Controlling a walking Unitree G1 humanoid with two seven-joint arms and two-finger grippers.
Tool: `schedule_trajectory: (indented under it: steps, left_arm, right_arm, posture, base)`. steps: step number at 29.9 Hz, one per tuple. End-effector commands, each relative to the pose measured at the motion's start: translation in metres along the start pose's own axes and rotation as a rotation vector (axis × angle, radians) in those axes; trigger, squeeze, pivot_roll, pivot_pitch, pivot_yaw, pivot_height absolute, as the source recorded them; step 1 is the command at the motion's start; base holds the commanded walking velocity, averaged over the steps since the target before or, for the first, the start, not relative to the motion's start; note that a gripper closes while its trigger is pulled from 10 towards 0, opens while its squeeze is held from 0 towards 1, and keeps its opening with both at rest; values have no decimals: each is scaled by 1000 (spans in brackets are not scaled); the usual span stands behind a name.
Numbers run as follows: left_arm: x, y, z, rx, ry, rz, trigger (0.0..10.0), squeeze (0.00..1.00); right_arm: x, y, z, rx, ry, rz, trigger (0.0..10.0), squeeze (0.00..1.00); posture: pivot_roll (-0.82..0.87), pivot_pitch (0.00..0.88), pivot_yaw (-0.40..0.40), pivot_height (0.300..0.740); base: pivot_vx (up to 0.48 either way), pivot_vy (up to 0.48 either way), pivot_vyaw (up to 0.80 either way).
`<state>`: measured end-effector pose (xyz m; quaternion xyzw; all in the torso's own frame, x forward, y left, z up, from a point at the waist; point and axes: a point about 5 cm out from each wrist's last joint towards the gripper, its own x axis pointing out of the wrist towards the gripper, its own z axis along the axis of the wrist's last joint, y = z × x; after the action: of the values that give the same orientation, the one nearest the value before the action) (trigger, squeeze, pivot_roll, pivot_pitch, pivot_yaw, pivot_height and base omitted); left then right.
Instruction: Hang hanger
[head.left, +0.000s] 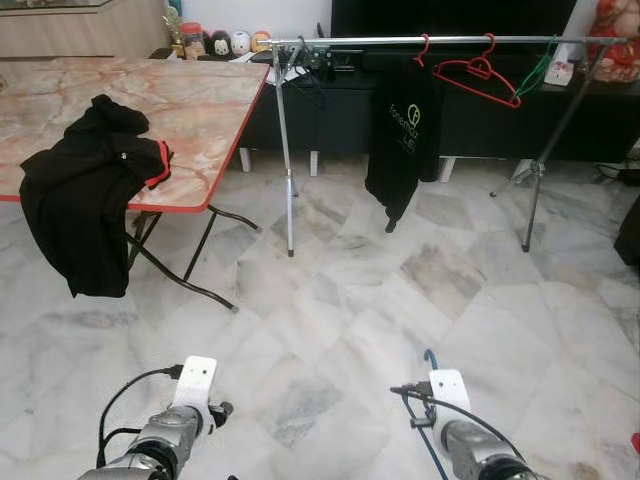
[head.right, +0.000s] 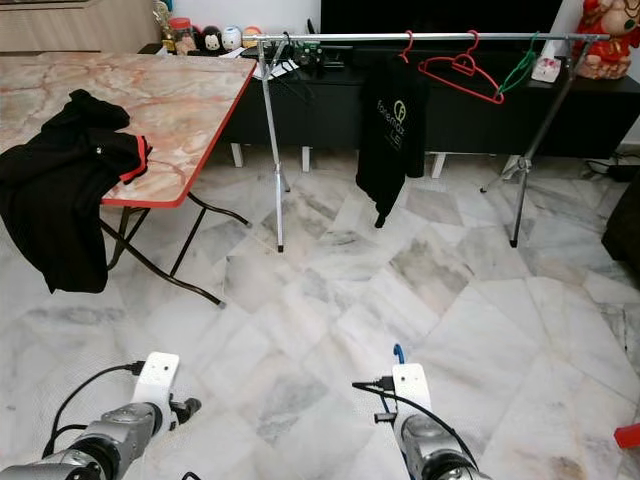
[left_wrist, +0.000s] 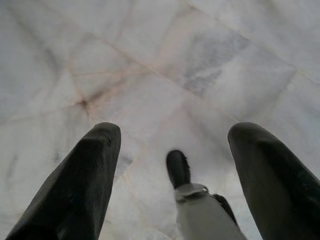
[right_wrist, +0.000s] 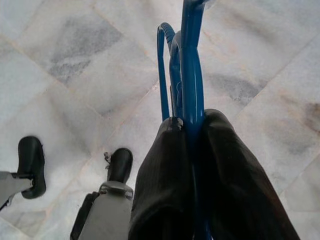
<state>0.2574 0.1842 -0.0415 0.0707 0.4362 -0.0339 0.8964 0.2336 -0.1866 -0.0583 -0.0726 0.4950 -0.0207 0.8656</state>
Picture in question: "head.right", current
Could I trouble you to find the silver metal clothes rack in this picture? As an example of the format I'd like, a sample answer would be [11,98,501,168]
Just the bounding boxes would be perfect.
[245,30,611,251]

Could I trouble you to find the green electronics boards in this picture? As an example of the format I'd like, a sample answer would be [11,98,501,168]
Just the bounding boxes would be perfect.
[285,38,326,69]

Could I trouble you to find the black shirt green logo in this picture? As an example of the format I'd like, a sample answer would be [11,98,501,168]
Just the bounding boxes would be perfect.
[355,55,431,229]

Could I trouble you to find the black mouse figurine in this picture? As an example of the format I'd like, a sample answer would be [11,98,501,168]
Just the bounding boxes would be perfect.
[198,25,223,53]

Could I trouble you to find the black television console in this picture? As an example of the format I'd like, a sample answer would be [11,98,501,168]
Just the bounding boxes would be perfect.
[140,40,640,176]

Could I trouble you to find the white paper sheets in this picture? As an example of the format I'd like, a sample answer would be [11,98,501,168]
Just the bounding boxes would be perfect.
[255,55,301,81]

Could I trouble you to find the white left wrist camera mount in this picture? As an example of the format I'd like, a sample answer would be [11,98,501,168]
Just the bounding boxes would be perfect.
[135,352,181,411]

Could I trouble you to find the gold blue trophy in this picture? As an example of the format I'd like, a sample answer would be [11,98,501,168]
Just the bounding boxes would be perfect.
[153,0,173,51]

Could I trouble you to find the wooden cabinet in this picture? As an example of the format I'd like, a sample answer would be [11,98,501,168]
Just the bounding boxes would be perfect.
[0,0,161,53]

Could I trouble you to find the black shirt red trim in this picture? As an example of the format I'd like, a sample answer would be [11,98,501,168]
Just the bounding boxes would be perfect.
[0,88,153,294]

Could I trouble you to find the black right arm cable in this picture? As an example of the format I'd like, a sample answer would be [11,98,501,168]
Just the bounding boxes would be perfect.
[352,378,481,471]

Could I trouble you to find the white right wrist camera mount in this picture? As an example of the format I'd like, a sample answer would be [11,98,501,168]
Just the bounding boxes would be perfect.
[390,363,431,419]

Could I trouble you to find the marble folding table red edge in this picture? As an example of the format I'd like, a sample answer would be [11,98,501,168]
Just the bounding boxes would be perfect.
[0,52,256,306]

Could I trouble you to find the green plastic hanger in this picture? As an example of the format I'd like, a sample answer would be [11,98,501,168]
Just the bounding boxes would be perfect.
[500,35,543,96]

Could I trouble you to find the black flat television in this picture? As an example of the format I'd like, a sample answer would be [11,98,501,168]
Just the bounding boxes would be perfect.
[320,0,566,36]

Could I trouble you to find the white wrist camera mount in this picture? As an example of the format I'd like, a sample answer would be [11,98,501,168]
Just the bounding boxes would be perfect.
[390,363,431,419]
[135,352,181,411]

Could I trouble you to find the red fortune figurine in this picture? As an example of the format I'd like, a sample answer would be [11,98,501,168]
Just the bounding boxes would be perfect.
[572,0,636,81]

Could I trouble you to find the small white pink box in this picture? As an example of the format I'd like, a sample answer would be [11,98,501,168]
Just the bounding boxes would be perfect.
[530,55,563,83]

